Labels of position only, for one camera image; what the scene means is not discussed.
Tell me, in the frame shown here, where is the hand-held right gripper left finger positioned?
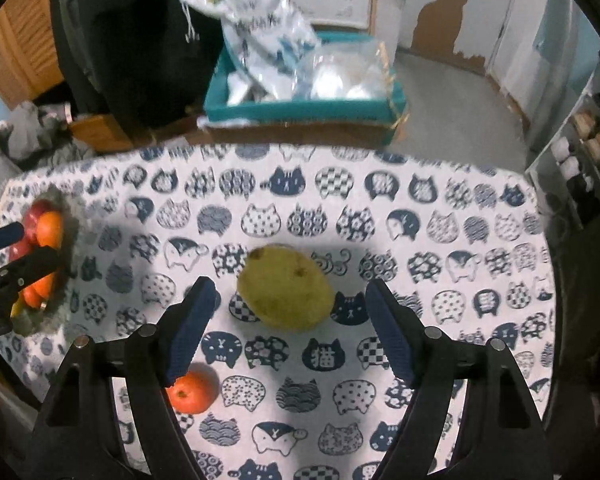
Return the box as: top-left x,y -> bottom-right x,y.
27,276 -> 217,480

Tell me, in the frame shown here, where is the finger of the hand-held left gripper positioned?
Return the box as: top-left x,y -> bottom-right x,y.
0,246 -> 62,307
0,222 -> 27,257

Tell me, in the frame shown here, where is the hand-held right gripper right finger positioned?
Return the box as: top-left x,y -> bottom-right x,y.
366,279 -> 553,480

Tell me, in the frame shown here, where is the small orange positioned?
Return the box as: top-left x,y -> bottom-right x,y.
167,362 -> 221,415
36,211 -> 64,249
22,270 -> 56,309

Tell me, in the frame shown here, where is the red apple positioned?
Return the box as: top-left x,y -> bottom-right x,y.
22,200 -> 56,241

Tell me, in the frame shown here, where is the light gray garment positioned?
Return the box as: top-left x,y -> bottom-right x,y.
0,101 -> 97,173

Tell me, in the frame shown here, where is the wooden stool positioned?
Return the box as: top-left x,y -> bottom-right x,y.
70,114 -> 133,154

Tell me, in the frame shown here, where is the cat print tablecloth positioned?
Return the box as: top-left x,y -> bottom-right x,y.
0,142 -> 556,480

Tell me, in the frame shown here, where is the wooden louvered door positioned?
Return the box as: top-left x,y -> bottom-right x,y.
0,0 -> 67,111

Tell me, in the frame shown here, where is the teal box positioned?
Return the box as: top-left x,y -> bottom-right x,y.
203,30 -> 410,127

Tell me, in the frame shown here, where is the black hanging clothing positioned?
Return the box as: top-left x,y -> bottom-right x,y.
49,0 -> 227,130

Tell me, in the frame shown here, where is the white shoe rack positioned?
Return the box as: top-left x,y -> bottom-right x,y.
525,60 -> 600,233

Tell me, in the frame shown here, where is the clear plastic bag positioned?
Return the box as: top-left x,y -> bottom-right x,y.
295,42 -> 397,102

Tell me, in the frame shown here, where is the printed plastic bag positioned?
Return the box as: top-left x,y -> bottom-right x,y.
164,0 -> 322,107

